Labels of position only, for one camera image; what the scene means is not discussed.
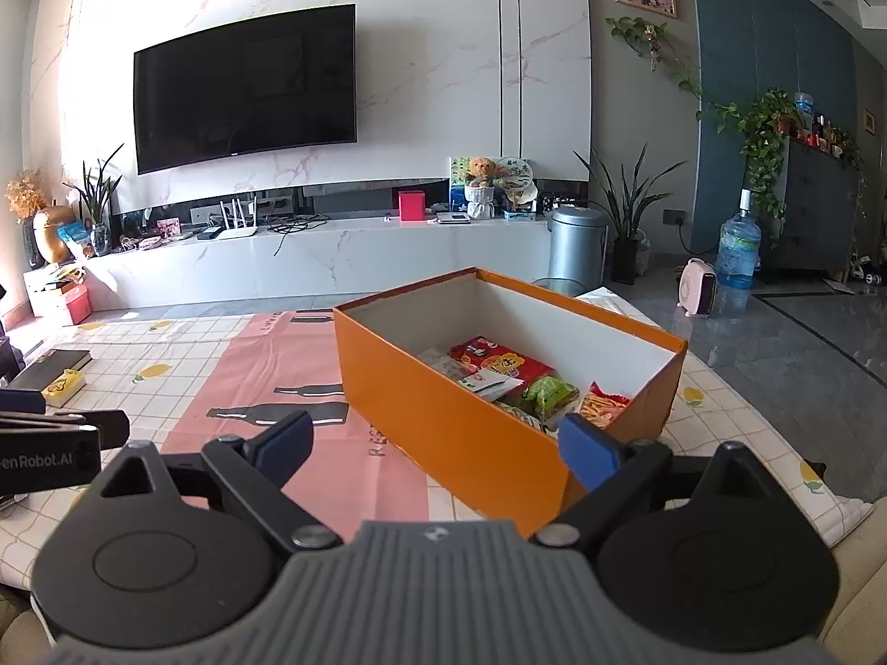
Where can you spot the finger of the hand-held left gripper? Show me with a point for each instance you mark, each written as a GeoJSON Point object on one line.
{"type": "Point", "coordinates": [104, 424]}
{"type": "Point", "coordinates": [21, 403]}

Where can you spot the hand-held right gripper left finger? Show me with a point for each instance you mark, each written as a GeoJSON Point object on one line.
{"type": "Point", "coordinates": [284, 445]}

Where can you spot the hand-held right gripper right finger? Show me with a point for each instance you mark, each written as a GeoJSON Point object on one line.
{"type": "Point", "coordinates": [587, 450]}

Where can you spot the yellow stick snack packet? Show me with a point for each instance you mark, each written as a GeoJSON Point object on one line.
{"type": "Point", "coordinates": [603, 409]}

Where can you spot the white green snack packet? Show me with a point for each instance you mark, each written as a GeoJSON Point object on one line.
{"type": "Point", "coordinates": [488, 382]}

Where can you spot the red snack packet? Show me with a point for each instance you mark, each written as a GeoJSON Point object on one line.
{"type": "Point", "coordinates": [499, 360]}

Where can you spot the orange cardboard box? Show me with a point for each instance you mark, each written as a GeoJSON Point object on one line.
{"type": "Point", "coordinates": [429, 422]}

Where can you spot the small grey snack packet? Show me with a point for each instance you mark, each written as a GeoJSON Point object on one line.
{"type": "Point", "coordinates": [436, 364]}

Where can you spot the small yellow box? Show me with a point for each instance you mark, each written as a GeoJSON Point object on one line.
{"type": "Point", "coordinates": [64, 388]}

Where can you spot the black book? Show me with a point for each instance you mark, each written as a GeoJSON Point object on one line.
{"type": "Point", "coordinates": [48, 364]}

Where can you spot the lemon print tablecloth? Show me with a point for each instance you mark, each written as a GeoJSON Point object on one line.
{"type": "Point", "coordinates": [125, 360]}

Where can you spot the pink printed paper sheet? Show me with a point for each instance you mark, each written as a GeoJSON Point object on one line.
{"type": "Point", "coordinates": [277, 360]}

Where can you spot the pink storage box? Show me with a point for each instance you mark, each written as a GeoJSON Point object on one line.
{"type": "Point", "coordinates": [62, 301]}

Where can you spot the round glass table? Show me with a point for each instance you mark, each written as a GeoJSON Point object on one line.
{"type": "Point", "coordinates": [560, 287]}

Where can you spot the golden vase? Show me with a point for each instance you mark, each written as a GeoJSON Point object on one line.
{"type": "Point", "coordinates": [54, 235]}

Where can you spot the blue packet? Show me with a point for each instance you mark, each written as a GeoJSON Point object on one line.
{"type": "Point", "coordinates": [73, 234]}

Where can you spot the pink space heater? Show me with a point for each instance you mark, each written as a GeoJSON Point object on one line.
{"type": "Point", "coordinates": [696, 289]}

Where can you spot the white marble TV console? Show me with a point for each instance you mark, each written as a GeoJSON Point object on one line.
{"type": "Point", "coordinates": [360, 256]}

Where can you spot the silver trash can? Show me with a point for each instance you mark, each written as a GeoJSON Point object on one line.
{"type": "Point", "coordinates": [578, 246]}

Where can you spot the orange dried flowers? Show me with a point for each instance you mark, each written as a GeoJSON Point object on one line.
{"type": "Point", "coordinates": [24, 194]}

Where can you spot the green plant in glass vase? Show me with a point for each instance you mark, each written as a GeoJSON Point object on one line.
{"type": "Point", "coordinates": [97, 197]}

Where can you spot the white router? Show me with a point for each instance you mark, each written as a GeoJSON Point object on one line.
{"type": "Point", "coordinates": [237, 225]}

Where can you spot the long leaf potted plant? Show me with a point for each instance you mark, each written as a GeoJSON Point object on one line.
{"type": "Point", "coordinates": [624, 215]}

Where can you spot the blue tissue box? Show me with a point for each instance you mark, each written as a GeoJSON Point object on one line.
{"type": "Point", "coordinates": [520, 215]}

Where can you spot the blue water jug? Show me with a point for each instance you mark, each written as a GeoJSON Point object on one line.
{"type": "Point", "coordinates": [738, 249]}

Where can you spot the white digital scale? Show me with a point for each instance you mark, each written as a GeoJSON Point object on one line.
{"type": "Point", "coordinates": [452, 217]}

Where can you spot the white flower basket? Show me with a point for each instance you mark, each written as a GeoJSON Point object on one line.
{"type": "Point", "coordinates": [480, 202]}

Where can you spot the red box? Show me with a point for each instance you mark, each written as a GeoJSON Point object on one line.
{"type": "Point", "coordinates": [412, 206]}

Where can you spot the round hand fan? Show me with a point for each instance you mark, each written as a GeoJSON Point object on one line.
{"type": "Point", "coordinates": [515, 173]}

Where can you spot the green picture card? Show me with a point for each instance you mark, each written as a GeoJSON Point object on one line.
{"type": "Point", "coordinates": [457, 183]}

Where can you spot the beige sofa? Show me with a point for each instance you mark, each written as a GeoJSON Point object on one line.
{"type": "Point", "coordinates": [863, 596]}

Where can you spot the dark grey cabinet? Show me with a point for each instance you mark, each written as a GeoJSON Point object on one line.
{"type": "Point", "coordinates": [814, 208]}

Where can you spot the black television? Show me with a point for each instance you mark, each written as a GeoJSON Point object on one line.
{"type": "Point", "coordinates": [246, 86]}

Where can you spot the trailing ivy plant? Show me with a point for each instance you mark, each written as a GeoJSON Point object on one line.
{"type": "Point", "coordinates": [762, 131]}

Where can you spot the assorted small bottles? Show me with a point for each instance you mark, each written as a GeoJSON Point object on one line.
{"type": "Point", "coordinates": [824, 128]}

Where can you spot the small pink photo frame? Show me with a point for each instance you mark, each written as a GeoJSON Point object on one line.
{"type": "Point", "coordinates": [168, 227]}

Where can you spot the wall socket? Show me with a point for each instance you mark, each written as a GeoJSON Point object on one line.
{"type": "Point", "coordinates": [674, 217]}

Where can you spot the wall hanging vine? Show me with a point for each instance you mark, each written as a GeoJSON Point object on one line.
{"type": "Point", "coordinates": [651, 41]}

